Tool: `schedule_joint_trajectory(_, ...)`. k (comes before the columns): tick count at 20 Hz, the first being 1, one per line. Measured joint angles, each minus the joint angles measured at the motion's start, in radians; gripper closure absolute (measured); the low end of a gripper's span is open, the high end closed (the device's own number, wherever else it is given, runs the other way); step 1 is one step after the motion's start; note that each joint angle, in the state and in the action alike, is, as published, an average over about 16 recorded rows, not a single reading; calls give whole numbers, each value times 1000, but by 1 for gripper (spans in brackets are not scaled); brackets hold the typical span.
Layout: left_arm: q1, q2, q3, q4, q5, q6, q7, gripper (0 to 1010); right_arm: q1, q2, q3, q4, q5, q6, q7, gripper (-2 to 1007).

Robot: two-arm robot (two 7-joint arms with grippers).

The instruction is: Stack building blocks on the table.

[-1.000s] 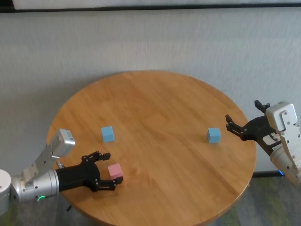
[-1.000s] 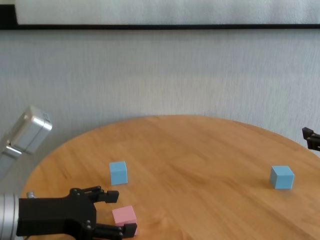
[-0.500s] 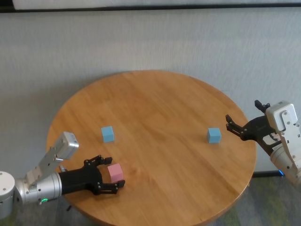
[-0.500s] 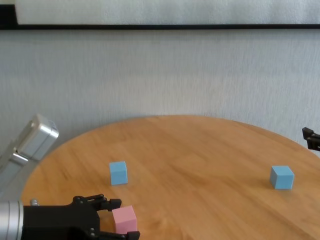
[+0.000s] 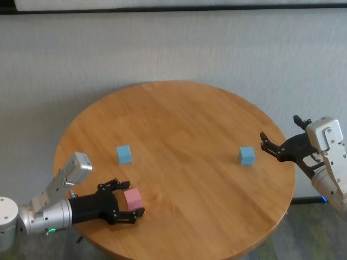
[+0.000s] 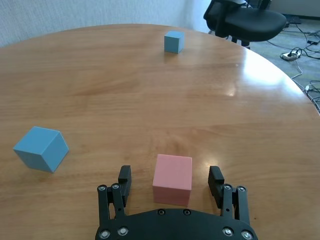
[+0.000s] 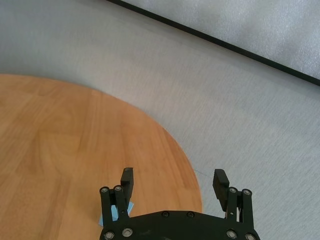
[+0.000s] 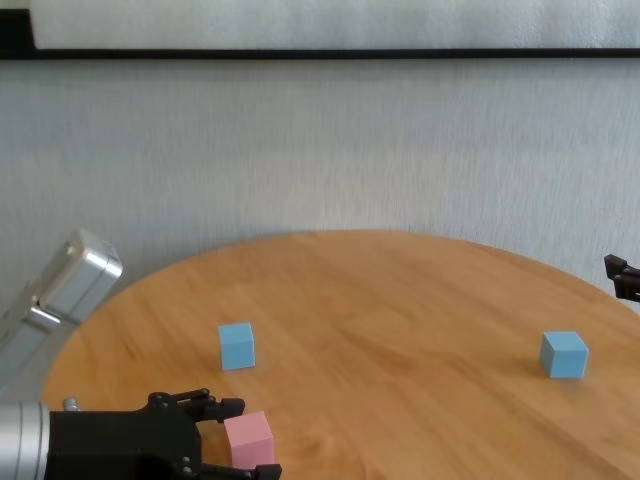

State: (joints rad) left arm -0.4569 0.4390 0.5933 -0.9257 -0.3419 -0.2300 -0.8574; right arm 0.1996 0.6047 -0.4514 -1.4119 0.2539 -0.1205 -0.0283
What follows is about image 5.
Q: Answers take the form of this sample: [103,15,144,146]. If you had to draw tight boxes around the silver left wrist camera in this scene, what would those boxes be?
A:
[29,151,93,217]

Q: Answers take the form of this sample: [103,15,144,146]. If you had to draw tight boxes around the black wall trim strip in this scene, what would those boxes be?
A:
[0,4,347,16]

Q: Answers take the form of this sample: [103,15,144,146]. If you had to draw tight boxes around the pink cube block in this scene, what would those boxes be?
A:
[124,188,144,212]

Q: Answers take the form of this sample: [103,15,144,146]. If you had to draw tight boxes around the white foam wall panel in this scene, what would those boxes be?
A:
[13,0,347,11]

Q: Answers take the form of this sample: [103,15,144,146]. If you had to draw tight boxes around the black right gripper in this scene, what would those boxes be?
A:
[259,115,325,180]

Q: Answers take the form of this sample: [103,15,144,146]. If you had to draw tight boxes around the blue cube block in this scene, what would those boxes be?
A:
[116,145,133,165]
[238,147,256,166]

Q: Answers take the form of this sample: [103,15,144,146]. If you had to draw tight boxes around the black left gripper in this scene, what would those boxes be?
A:
[67,178,146,226]

